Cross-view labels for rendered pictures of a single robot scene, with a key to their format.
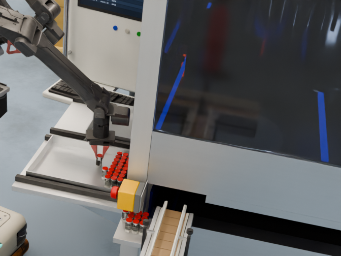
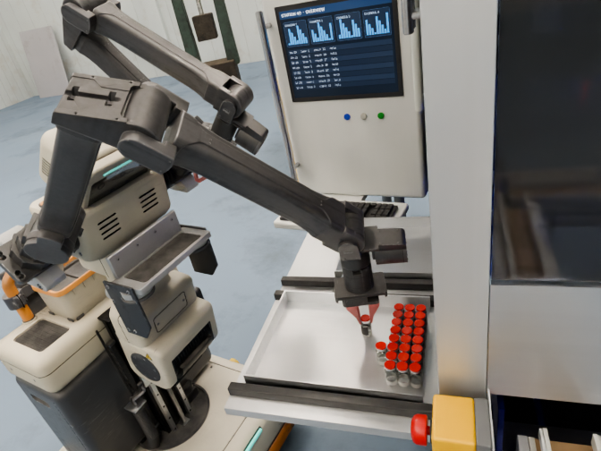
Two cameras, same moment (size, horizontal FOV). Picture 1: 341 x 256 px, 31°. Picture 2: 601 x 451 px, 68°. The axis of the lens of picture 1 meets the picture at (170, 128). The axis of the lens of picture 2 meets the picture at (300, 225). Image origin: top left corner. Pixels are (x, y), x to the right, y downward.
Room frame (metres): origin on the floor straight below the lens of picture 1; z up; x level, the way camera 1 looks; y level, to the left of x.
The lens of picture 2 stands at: (1.16, 0.14, 1.57)
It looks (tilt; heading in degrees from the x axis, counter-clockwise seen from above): 30 degrees down; 15
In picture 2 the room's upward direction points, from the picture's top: 12 degrees counter-clockwise
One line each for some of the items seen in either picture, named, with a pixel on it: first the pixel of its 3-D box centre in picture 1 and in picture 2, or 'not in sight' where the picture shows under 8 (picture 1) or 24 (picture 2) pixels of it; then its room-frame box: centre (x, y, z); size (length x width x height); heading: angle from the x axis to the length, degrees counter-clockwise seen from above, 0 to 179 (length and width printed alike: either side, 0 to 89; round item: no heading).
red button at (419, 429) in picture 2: (116, 192); (425, 429); (1.56, 0.14, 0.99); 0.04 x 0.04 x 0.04; 83
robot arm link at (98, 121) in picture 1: (103, 115); (357, 251); (1.87, 0.24, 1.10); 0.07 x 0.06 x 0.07; 91
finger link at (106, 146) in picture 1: (99, 147); (361, 304); (1.87, 0.25, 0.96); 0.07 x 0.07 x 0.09; 7
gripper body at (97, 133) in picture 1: (100, 130); (358, 276); (1.87, 0.24, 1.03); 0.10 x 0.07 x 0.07; 97
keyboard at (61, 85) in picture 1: (93, 94); (336, 211); (2.53, 0.38, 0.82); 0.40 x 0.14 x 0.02; 73
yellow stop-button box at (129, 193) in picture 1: (130, 195); (459, 434); (1.56, 0.10, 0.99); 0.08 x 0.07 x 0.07; 83
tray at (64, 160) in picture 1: (84, 165); (342, 339); (1.83, 0.29, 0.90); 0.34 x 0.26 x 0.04; 83
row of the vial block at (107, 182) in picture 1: (113, 169); (395, 341); (1.82, 0.18, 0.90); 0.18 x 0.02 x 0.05; 173
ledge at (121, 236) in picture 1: (138, 231); not in sight; (1.54, 0.06, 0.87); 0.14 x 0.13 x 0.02; 83
